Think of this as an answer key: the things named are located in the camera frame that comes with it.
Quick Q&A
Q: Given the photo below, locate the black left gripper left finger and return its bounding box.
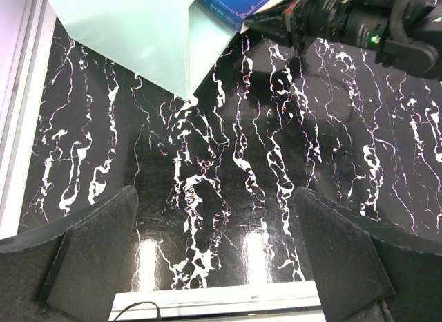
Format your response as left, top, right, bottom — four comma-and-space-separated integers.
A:
1, 186, 138, 321

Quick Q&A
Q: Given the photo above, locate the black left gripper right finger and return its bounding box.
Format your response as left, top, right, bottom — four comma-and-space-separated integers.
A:
294, 187, 441, 321

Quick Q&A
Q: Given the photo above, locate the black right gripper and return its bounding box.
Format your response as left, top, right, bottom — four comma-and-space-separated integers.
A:
244, 0, 441, 80

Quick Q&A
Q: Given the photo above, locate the blue paperback book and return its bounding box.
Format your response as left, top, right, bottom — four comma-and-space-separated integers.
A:
198, 0, 284, 33

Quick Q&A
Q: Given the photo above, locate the mint green wooden shelf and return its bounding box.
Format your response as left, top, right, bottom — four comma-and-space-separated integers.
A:
48, 0, 236, 100

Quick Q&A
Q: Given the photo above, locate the black marbled table mat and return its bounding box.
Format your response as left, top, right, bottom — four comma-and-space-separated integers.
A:
18, 23, 441, 292

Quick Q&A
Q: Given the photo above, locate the aluminium mounting rail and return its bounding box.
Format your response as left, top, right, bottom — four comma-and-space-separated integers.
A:
109, 281, 321, 321

